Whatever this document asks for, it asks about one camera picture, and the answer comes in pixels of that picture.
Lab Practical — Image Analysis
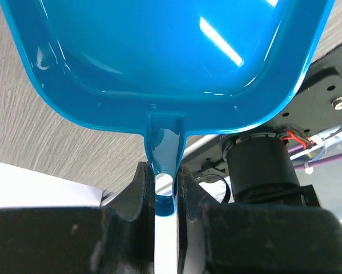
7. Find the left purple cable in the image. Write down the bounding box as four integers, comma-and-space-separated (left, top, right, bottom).
286, 139, 342, 175

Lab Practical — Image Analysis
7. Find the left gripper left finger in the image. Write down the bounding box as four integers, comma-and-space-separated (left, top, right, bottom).
0, 162, 155, 273

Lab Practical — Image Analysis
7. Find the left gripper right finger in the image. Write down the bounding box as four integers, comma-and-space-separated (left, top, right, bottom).
176, 165, 342, 273

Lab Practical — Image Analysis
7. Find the blue dustpan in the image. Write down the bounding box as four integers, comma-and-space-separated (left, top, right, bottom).
0, 0, 336, 217

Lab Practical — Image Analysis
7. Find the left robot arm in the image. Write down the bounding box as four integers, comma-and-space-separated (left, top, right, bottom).
0, 132, 342, 273

